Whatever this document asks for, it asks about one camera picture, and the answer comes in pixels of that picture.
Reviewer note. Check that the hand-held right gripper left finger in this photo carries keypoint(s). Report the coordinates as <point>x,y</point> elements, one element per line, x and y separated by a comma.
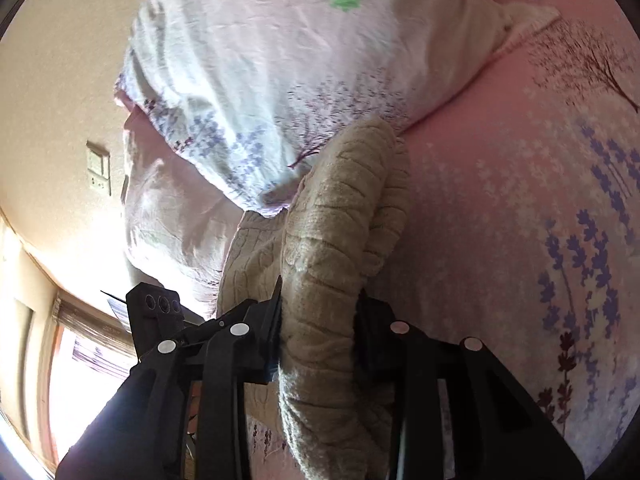
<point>267,340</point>

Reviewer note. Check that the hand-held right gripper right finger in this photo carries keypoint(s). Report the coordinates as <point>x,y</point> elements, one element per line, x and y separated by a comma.
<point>372,340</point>

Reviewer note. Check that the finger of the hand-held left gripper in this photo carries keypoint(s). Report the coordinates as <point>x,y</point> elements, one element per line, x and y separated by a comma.
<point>155,315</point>

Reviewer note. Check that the pink lavender print pillow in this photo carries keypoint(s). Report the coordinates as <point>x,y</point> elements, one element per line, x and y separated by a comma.
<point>165,220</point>

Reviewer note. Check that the bright curtained window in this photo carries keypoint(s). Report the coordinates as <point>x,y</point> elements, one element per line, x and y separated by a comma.
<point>90,400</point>

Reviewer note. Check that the pink floral bed sheet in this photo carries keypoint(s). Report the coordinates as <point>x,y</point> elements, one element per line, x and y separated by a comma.
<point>500,210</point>

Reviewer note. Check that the white blue floral pillow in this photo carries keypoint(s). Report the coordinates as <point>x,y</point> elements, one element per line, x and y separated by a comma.
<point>250,60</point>

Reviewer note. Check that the white wall switch panel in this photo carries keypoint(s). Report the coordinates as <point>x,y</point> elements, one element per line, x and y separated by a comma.
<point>98,167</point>

